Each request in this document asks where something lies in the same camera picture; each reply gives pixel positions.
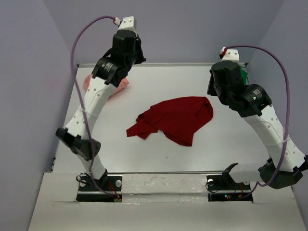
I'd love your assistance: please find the pink t shirt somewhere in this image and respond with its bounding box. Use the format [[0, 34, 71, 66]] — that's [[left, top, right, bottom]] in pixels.
[[83, 74, 129, 98]]

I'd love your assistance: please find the dark red t shirt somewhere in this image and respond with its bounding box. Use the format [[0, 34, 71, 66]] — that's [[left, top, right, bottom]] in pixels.
[[127, 96, 214, 147]]

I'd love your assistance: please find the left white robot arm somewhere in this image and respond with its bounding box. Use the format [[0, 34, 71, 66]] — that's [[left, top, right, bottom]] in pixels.
[[56, 29, 146, 190]]

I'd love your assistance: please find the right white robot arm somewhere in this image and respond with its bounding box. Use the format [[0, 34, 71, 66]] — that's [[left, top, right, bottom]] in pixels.
[[207, 61, 308, 189]]

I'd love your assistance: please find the folded green t shirt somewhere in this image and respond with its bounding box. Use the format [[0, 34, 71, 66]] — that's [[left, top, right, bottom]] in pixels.
[[240, 63, 249, 85]]

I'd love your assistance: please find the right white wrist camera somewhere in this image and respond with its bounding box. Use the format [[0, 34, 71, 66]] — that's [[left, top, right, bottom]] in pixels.
[[219, 47, 240, 62]]

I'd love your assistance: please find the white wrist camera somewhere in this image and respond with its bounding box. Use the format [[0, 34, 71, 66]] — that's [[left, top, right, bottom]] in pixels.
[[219, 47, 240, 62], [113, 16, 137, 34]]

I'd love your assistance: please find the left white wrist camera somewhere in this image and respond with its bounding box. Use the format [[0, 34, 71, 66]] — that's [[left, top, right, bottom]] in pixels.
[[113, 16, 137, 34]]

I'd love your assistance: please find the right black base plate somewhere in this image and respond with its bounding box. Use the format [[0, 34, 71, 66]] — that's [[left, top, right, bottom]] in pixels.
[[205, 175, 253, 202]]

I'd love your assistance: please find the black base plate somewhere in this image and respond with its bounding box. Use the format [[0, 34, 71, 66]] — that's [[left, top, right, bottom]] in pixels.
[[205, 175, 253, 202], [76, 174, 123, 203]]

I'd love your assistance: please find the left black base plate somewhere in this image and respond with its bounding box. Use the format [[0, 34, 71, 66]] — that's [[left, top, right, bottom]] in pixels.
[[76, 174, 123, 203]]

